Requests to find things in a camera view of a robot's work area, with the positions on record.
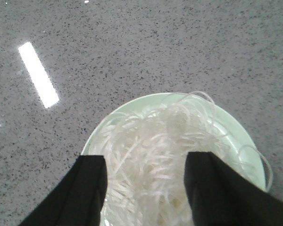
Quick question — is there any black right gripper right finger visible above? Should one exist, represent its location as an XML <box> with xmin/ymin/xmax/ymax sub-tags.
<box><xmin>184</xmin><ymin>152</ymin><xmax>283</xmax><ymax>226</ymax></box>

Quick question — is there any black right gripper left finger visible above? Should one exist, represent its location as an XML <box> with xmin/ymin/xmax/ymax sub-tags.
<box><xmin>21</xmin><ymin>155</ymin><xmax>108</xmax><ymax>226</ymax></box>

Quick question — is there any white vermicelli noodle bundle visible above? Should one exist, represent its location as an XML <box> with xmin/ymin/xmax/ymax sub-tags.
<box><xmin>91</xmin><ymin>90</ymin><xmax>274</xmax><ymax>226</ymax></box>

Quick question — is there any light green round plate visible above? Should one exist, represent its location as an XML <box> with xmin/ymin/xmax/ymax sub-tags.
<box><xmin>81</xmin><ymin>92</ymin><xmax>267</xmax><ymax>226</ymax></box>

